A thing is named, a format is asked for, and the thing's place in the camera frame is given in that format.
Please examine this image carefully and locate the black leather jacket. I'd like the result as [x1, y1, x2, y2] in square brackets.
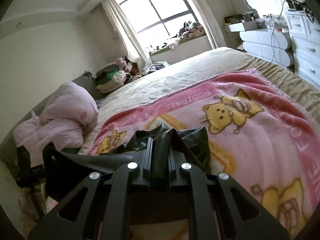
[42, 124, 211, 202]

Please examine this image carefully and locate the stack of folded clothes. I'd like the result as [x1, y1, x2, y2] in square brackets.
[95, 57, 142, 94]

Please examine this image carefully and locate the clothes pile on windowsill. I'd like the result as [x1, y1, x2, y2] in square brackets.
[150, 21, 207, 52]

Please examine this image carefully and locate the pink rolled duvet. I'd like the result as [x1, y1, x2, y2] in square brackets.
[14, 81, 98, 167]

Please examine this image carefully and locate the pink cartoon bear blanket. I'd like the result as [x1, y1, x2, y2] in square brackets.
[85, 69, 319, 239]

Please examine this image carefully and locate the beige bed cover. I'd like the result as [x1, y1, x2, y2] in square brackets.
[79, 47, 319, 154]

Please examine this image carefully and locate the white curtain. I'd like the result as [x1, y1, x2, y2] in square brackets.
[101, 0, 152, 75]

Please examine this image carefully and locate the white dressing table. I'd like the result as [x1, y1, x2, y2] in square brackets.
[223, 0, 293, 68]

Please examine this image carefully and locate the white drawer cabinet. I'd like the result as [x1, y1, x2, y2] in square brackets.
[285, 11, 320, 88]

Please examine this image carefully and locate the window with dark frame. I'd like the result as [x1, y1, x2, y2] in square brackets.
[119, 0, 197, 48]

